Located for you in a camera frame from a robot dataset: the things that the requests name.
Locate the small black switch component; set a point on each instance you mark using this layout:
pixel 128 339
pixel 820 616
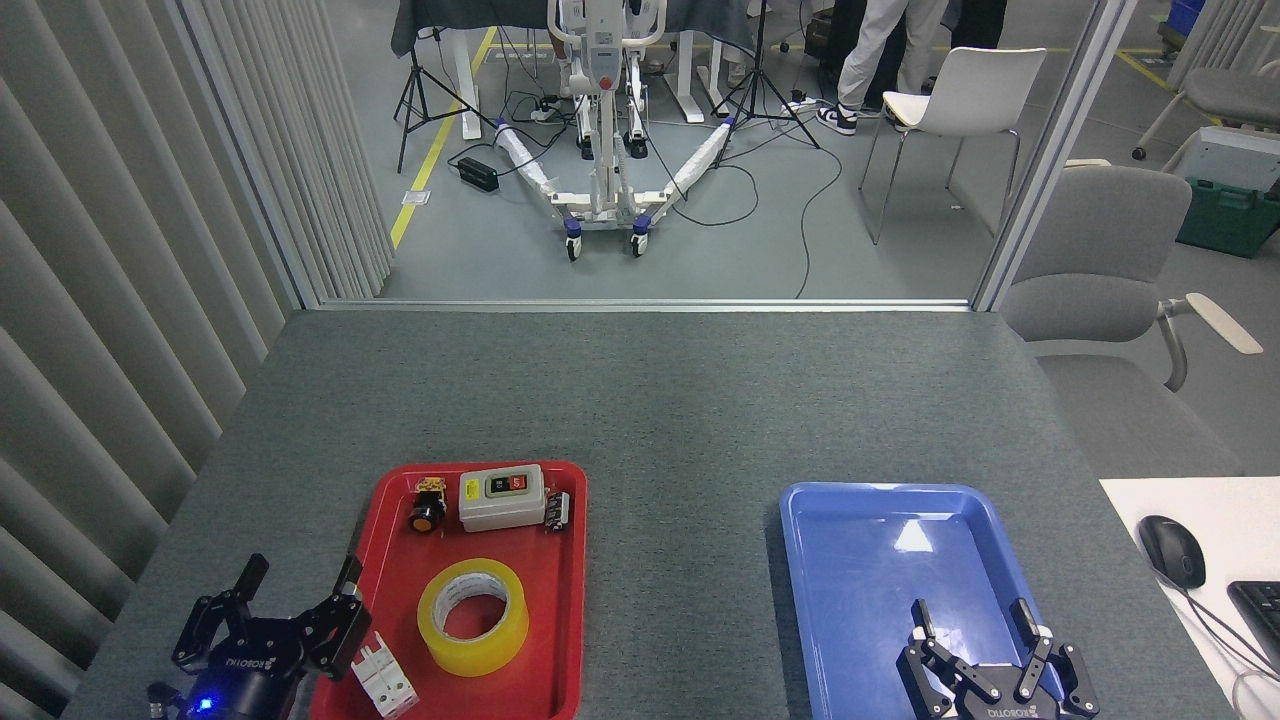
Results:
pixel 558 512

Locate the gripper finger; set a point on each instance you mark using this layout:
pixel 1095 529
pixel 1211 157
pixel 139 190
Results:
pixel 340 625
pixel 1025 620
pixel 922 620
pixel 255 575

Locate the green plastic bin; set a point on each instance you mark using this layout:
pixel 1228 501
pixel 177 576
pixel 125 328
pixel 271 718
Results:
pixel 1230 220

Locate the grey ribbed partition panel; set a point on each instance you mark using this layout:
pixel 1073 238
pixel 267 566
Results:
pixel 120 250

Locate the grey chair on casters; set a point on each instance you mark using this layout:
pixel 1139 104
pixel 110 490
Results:
pixel 1235 95

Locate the black yellow push button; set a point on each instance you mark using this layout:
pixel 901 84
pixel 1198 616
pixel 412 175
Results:
pixel 426 515

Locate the white plastic chair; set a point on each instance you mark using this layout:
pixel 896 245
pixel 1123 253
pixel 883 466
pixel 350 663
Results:
pixel 975 90

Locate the person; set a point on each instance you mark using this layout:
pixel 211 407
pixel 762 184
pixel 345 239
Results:
pixel 870 50
pixel 975 20

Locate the grey push button switch box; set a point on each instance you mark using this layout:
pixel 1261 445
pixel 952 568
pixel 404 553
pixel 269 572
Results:
pixel 500 508

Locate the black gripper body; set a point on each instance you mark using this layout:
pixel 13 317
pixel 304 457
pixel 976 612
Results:
pixel 250 680
pixel 1000 710

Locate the yellow tape roll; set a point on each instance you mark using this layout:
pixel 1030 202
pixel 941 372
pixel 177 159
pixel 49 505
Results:
pixel 480 655

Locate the red plastic tray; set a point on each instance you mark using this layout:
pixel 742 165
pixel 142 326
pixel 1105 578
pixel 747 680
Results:
pixel 540 620

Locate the grey office chair with armrest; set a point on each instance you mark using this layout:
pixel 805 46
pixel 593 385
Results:
pixel 1090 260

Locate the blue bin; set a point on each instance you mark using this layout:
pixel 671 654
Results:
pixel 1188 15

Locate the black computer mouse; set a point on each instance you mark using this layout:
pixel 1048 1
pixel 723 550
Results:
pixel 1172 550

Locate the silver frame post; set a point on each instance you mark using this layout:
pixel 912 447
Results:
pixel 1050 150

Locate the white stand on wheels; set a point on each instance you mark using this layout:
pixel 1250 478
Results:
pixel 605 150

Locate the blue plastic tray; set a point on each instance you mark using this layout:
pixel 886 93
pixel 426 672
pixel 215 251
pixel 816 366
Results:
pixel 860 600

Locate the white box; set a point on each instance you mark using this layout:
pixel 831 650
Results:
pixel 1235 158

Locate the black tripod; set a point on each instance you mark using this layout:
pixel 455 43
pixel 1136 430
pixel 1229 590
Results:
pixel 412 85
pixel 758 60

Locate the black keyboard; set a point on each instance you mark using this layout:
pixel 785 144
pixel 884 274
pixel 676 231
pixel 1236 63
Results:
pixel 1262 615

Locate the white desk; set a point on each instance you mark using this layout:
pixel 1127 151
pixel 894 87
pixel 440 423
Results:
pixel 1230 510

